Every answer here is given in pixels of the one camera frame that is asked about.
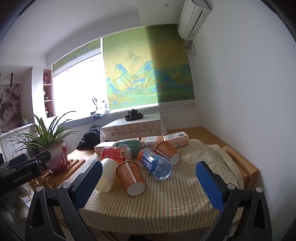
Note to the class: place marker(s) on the potted spider plant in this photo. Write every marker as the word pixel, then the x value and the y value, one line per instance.
pixel 47 138

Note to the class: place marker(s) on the orange paper cup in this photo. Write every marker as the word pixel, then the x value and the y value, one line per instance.
pixel 131 178
pixel 166 150

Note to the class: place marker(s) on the tissue pack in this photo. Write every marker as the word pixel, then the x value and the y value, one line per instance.
pixel 98 148
pixel 178 139
pixel 151 142

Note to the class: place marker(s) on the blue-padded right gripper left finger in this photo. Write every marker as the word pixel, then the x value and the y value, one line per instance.
pixel 42 222

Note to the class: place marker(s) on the red plastic noodle cup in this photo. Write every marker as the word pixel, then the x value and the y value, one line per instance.
pixel 119 154

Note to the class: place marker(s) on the lace-covered low table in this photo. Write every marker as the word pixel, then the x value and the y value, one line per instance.
pixel 120 129

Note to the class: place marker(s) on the tissue pack right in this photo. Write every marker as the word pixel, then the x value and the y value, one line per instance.
pixel 178 139

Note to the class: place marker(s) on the wooden bench block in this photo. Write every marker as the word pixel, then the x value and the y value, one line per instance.
pixel 247 169

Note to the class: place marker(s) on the green thermos bottle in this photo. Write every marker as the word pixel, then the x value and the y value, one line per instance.
pixel 135 145

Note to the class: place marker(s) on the blue window sill cushion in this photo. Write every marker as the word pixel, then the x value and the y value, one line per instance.
pixel 73 118

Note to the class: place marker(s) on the tissue pack middle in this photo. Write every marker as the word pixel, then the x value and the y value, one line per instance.
pixel 151 142

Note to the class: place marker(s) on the pink wall shelf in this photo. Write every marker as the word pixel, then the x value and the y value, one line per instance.
pixel 48 93

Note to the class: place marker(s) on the orange paper cup near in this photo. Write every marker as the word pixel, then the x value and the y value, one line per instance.
pixel 131 178

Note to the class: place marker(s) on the white paper cup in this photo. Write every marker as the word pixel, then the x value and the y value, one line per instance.
pixel 108 177

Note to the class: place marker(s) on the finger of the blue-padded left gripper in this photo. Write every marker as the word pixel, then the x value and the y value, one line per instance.
pixel 17 161

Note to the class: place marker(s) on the black teapot on tray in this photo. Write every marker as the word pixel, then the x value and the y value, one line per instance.
pixel 133 115

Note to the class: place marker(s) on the white air conditioner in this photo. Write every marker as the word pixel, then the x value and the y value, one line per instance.
pixel 193 15

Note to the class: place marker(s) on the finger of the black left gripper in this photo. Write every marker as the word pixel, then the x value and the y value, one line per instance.
pixel 41 158

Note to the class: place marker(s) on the green landscape roller blind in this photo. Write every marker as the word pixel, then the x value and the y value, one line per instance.
pixel 148 67

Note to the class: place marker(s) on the orange paper cup far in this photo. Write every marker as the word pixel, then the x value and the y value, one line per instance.
pixel 166 150

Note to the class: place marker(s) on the tissue pack left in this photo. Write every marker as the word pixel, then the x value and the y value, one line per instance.
pixel 98 148

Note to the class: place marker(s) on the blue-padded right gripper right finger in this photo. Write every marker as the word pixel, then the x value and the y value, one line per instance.
pixel 243 214

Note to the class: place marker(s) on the blue label water bottle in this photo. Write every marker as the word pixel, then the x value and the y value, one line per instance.
pixel 158 166

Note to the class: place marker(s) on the black bag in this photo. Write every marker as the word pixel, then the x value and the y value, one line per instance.
pixel 89 140

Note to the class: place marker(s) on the striped table cloth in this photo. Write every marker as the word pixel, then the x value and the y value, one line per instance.
pixel 176 204

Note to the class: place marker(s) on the ink painting wall scroll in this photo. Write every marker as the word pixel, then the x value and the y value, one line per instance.
pixel 11 115

